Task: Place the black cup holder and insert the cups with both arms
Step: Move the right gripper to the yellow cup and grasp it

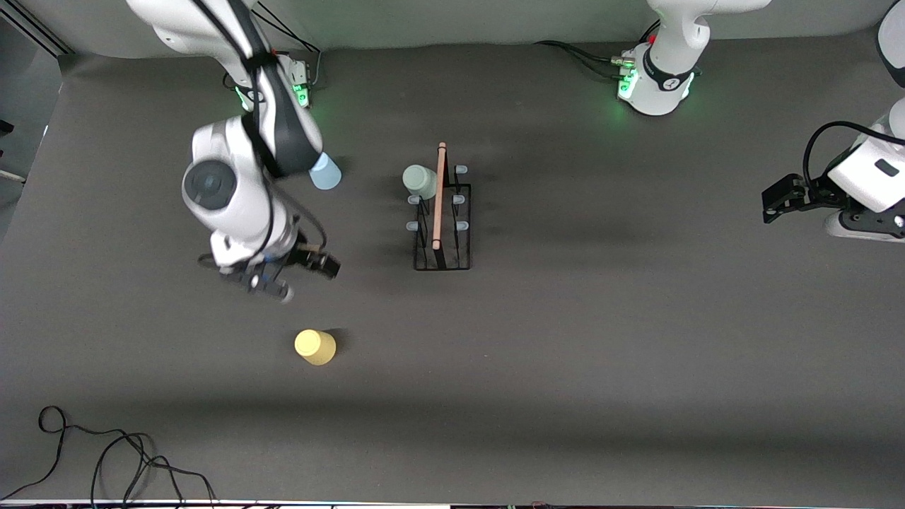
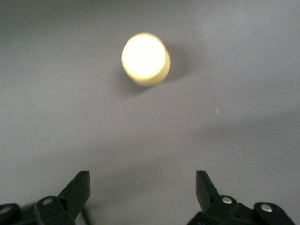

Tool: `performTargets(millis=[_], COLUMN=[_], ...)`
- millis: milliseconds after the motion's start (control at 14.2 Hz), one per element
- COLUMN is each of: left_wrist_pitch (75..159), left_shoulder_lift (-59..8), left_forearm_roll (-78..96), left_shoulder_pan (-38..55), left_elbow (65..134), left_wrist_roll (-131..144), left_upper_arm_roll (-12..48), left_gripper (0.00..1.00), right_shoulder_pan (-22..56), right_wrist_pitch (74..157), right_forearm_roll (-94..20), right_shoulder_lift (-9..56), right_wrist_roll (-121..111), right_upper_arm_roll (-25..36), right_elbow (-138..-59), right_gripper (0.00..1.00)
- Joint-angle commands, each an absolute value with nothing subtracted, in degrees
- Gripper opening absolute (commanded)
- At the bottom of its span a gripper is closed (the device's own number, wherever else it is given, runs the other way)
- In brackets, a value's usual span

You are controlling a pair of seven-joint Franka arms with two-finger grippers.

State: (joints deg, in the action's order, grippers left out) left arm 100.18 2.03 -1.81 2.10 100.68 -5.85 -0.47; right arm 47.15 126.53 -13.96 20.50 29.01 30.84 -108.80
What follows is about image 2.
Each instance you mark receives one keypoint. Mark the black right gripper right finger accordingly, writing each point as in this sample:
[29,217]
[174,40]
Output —
[211,208]

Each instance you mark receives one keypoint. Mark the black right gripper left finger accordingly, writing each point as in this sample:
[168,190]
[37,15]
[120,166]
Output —
[70,199]

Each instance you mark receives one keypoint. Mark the yellow plastic cup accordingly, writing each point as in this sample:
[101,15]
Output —
[143,58]

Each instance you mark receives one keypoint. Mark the dark grey table cover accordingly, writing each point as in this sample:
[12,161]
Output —
[234,70]

